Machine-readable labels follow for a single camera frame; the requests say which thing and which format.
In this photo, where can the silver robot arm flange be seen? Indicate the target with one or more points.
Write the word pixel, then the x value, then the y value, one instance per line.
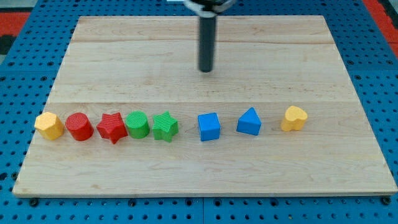
pixel 208 8

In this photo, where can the yellow hexagon block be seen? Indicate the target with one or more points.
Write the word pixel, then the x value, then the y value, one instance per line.
pixel 49 126

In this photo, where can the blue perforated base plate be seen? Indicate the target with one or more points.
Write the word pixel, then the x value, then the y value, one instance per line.
pixel 30 68

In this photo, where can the yellow heart block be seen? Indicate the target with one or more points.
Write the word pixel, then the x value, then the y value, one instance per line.
pixel 294 119

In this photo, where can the green star block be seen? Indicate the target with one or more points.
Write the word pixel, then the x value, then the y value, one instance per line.
pixel 164 127

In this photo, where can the blue cube block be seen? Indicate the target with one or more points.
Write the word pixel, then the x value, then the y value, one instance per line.
pixel 209 126

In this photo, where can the green cylinder block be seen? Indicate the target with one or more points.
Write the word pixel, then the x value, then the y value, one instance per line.
pixel 137 124

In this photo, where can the red star block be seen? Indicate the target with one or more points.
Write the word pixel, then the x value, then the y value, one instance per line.
pixel 112 127

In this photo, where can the red cylinder block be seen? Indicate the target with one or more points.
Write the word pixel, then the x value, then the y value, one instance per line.
pixel 79 126

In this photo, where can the blue triangle block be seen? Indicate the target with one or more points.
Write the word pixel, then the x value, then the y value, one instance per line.
pixel 249 123

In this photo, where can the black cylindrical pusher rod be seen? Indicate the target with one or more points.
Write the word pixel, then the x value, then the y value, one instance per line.
pixel 207 34

